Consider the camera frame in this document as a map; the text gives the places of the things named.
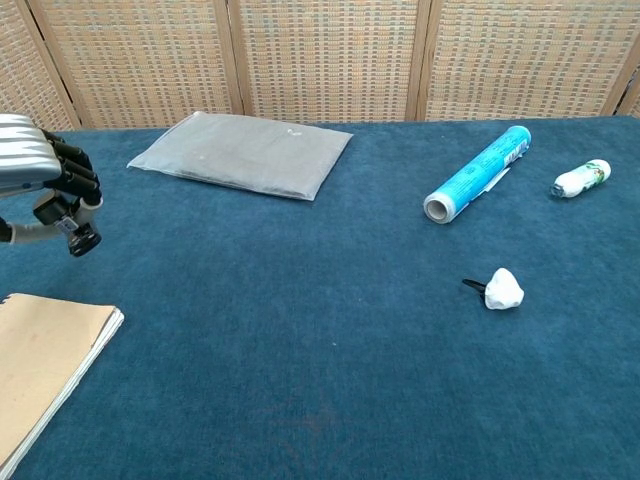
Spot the white bag with grey garment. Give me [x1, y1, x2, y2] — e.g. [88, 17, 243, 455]
[126, 111, 355, 202]

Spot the small white plastic bottle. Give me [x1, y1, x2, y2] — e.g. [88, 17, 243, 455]
[550, 158, 614, 200]

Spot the blue cling film roll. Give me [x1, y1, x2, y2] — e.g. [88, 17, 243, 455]
[423, 125, 533, 225]

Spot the woven rattan folding screen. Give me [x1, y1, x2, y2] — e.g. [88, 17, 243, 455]
[0, 0, 640, 133]

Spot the blue carpet table cover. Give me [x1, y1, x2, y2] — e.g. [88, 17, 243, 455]
[0, 115, 640, 480]

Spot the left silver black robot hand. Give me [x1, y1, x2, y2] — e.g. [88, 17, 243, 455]
[0, 113, 105, 247]

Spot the white hair tie with ring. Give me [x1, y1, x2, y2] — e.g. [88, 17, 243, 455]
[461, 267, 526, 313]

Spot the tan spiral notebook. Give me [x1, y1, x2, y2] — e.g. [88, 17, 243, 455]
[0, 292, 126, 470]

